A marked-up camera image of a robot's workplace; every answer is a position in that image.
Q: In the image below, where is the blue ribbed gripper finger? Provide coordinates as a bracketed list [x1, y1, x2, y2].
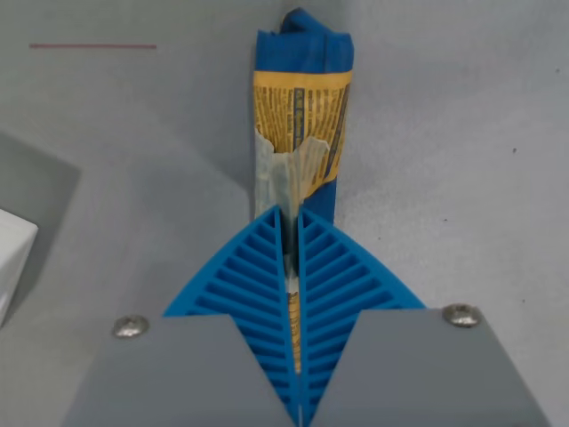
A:
[161, 205, 302, 427]
[296, 206, 429, 427]

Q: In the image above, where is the blue and yellow bag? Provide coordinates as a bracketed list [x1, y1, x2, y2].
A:
[248, 9, 356, 374]

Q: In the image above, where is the white wall socket box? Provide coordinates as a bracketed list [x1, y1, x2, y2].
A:
[0, 208, 39, 329]

